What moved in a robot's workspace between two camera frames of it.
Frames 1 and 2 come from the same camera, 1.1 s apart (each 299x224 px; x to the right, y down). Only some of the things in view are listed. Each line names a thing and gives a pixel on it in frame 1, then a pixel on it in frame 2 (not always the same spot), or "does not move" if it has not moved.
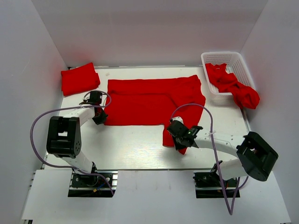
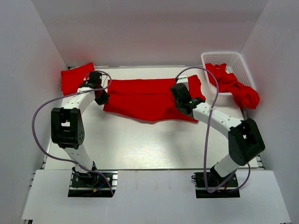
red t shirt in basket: (246, 96) does not move
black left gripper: (98, 121) → (106, 96)
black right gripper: (178, 146) → (176, 103)
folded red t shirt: (81, 79) does not move
